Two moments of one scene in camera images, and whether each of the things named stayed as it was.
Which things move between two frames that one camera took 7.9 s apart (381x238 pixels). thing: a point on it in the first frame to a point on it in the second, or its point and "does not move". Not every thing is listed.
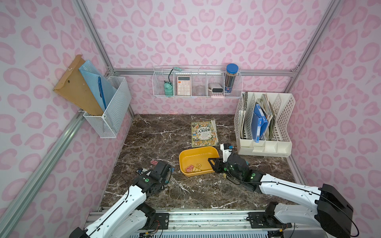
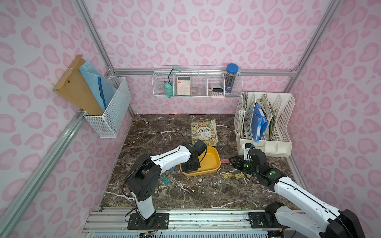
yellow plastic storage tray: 194,161 does not move
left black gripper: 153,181 to 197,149
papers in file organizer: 265,103 does not move
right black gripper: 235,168 to 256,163
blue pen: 101,93 does not move
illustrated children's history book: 204,134 does not move
